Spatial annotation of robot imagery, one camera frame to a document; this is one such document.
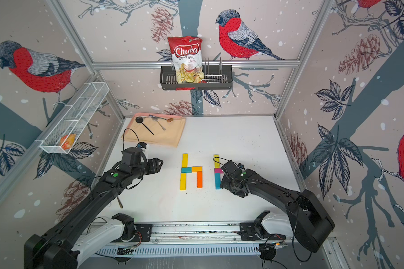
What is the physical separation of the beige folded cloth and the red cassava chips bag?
1.22 ft

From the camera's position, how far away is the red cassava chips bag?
0.83 meters

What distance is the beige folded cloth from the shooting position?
1.10 m
